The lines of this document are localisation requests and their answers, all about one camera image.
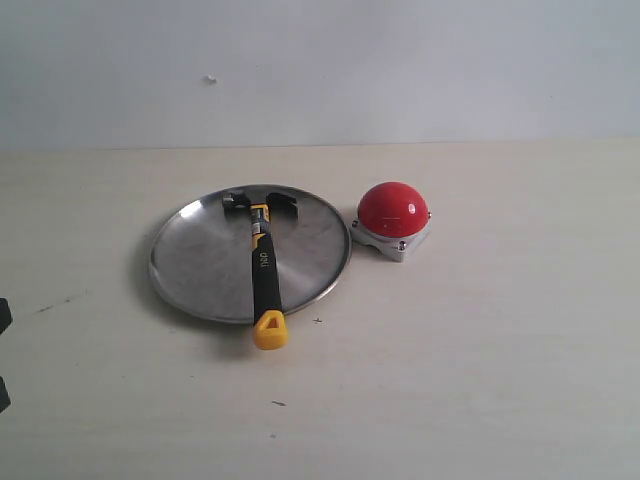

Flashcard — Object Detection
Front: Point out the yellow black claw hammer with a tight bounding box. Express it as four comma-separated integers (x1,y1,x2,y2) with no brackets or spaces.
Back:
222,186,298,351

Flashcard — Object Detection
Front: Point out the red dome push button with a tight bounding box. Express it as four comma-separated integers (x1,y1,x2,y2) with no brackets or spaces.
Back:
350,181,432,263

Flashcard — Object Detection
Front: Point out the round stainless steel plate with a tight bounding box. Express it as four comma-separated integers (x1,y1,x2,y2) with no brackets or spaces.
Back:
148,184,351,325

